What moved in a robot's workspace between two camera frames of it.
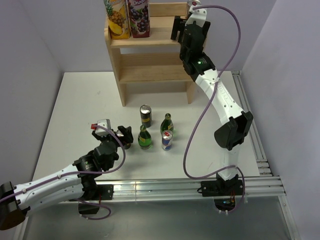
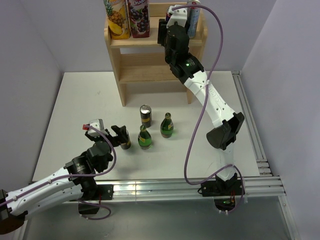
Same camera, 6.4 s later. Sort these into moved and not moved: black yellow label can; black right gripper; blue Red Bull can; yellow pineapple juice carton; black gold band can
Moved: black right gripper; blue Red Bull can
Not moved: yellow pineapple juice carton; black yellow label can; black gold band can
